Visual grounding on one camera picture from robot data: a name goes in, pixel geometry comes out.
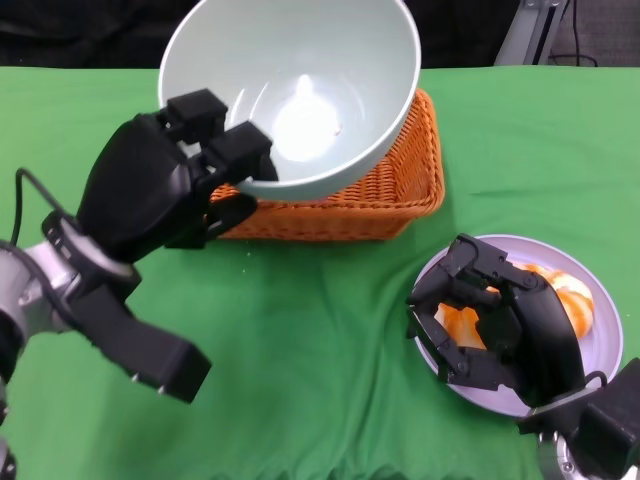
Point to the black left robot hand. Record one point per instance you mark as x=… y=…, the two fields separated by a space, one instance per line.
x=135 y=190

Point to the grey metal frame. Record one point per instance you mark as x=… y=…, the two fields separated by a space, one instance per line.
x=522 y=35

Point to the black backdrop cloth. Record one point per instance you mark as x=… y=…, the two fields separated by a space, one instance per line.
x=75 y=30

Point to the orange wicker basket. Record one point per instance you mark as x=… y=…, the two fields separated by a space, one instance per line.
x=400 y=200

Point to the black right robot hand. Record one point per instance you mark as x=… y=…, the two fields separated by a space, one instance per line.
x=540 y=345

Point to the lavender plate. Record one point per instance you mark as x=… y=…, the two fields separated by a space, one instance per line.
x=605 y=345

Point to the grey-green bowl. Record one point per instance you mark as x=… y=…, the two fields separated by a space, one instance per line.
x=300 y=60

